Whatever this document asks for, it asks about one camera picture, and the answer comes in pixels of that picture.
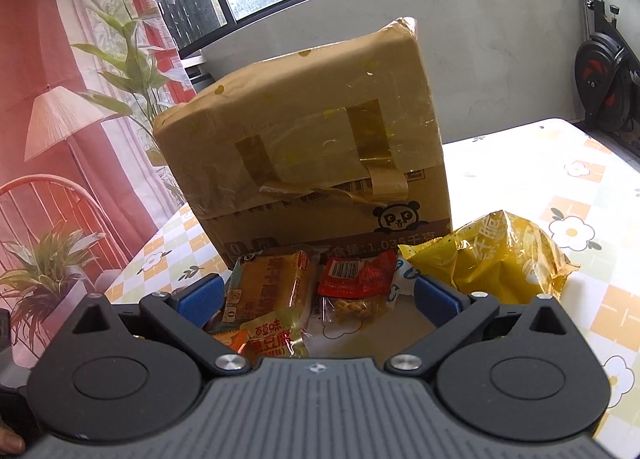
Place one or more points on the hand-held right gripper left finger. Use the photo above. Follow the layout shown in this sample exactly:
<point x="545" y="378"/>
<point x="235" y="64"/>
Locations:
<point x="200" y="296"/>

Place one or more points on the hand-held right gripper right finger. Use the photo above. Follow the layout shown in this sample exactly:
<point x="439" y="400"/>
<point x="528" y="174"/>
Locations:
<point x="436" y="296"/>

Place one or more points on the yellow chip bag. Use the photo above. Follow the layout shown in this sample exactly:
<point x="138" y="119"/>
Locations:
<point x="500" y="259"/>

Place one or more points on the orange bread packet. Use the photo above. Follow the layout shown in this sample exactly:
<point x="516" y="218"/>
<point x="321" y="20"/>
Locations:
<point x="275" y="284"/>

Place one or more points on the yellow red snack packet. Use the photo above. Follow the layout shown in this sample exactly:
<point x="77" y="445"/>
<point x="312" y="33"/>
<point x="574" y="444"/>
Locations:
<point x="272" y="334"/>

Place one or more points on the red peanut packet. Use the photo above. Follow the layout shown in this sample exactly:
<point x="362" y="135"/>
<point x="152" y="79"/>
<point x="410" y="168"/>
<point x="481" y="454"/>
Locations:
<point x="350" y="279"/>

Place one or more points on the brown cardboard box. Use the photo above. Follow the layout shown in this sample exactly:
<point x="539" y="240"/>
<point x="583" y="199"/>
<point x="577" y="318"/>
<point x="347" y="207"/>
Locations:
<point x="300" y="139"/>

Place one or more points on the person's left hand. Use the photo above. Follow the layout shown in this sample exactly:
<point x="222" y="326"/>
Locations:
<point x="10" y="443"/>

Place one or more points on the white blue snack packet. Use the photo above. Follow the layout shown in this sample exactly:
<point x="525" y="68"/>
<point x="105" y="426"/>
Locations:
<point x="402" y="279"/>

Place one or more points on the small orange snack packet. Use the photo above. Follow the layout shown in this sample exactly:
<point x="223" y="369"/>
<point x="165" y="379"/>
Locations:
<point x="231" y="339"/>

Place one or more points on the floral checked tablecloth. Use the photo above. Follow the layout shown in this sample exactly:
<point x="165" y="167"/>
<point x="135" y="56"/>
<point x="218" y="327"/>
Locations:
<point x="550" y="174"/>

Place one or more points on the black stand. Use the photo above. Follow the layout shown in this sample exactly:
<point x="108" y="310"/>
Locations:
<point x="600" y="69"/>

